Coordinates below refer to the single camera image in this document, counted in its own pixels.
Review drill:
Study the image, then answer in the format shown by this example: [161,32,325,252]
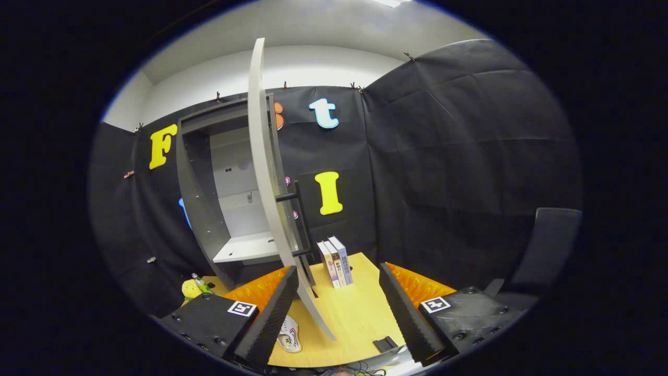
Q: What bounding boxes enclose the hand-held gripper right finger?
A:
[379,262,522,366]

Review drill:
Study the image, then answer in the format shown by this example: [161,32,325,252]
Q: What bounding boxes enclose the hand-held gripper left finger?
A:
[158,266,300,368]

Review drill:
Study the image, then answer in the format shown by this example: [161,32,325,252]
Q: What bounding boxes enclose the white shoe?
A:
[277,315,303,354]

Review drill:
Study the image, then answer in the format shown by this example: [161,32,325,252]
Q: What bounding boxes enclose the black door handle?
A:
[275,180,319,299]

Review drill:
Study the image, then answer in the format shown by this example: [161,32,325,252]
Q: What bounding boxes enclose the grey shoe cabinet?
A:
[175,93,293,292]

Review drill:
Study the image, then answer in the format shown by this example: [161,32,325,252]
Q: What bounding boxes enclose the yellow plush toy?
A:
[181,279,207,301]

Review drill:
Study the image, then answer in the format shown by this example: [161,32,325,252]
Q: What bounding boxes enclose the black chair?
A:
[483,207,583,314]

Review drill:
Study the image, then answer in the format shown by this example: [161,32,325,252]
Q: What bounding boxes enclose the black backdrop cloth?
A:
[89,39,584,319]

